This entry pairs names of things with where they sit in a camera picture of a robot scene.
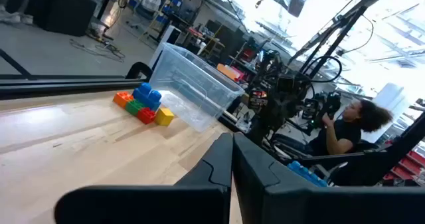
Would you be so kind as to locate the red storage bins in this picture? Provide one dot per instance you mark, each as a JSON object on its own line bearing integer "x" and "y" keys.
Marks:
{"x": 408, "y": 165}

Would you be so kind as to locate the small green toy block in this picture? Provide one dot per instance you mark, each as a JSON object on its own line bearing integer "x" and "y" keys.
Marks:
{"x": 133, "y": 107}

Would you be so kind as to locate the orange storage box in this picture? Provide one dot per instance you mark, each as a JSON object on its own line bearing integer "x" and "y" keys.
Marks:
{"x": 227, "y": 71}

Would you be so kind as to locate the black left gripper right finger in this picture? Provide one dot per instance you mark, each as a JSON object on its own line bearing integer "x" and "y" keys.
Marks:
{"x": 332, "y": 207}

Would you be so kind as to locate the small orange toy block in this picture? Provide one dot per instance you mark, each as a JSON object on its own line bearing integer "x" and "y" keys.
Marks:
{"x": 122, "y": 98}

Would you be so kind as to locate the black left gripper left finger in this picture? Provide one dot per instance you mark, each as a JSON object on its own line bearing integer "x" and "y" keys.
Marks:
{"x": 149, "y": 207}

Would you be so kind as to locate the black rig pole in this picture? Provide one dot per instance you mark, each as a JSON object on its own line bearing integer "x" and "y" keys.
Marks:
{"x": 335, "y": 43}

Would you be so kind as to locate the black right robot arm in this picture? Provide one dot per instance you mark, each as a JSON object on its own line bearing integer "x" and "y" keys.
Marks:
{"x": 279, "y": 97}

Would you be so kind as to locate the black metal table frame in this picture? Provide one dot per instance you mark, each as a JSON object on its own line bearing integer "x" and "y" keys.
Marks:
{"x": 66, "y": 87}

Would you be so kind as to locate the person's white shoe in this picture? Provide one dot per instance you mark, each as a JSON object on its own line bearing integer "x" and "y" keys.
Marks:
{"x": 27, "y": 19}
{"x": 8, "y": 17}

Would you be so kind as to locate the white floor cabinet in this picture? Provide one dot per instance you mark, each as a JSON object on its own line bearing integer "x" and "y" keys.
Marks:
{"x": 171, "y": 34}

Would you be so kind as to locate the large blue toy block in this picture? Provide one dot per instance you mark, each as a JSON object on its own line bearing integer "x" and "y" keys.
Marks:
{"x": 147, "y": 96}
{"x": 307, "y": 175}

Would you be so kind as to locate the black equipment case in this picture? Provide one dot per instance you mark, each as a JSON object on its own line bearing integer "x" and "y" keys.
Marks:
{"x": 66, "y": 11}

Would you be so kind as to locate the small yellow toy block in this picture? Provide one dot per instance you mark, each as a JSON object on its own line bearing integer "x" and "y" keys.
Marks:
{"x": 164, "y": 117}

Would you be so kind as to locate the clear plastic bin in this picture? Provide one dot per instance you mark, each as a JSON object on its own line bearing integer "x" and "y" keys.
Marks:
{"x": 199, "y": 84}

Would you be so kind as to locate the mesh office chair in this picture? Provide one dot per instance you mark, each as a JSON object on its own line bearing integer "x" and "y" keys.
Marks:
{"x": 149, "y": 1}

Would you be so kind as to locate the small red toy block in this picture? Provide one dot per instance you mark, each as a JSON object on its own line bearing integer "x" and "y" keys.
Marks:
{"x": 146, "y": 116}

